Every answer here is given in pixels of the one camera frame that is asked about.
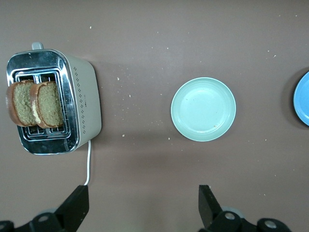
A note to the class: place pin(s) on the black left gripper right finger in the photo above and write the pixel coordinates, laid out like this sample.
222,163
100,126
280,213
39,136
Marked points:
208,207

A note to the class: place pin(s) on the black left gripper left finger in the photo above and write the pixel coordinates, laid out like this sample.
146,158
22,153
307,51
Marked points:
72,207

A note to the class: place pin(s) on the brown bread slice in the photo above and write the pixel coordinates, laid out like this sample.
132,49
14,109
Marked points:
49,106
21,104

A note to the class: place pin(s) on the mint green plate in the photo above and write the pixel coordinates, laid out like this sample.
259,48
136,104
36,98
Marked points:
202,108

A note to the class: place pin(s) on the blue plate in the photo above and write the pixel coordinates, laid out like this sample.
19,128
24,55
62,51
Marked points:
303,99

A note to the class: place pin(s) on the beige chrome two-slot toaster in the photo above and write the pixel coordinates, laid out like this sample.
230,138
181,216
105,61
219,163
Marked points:
84,96

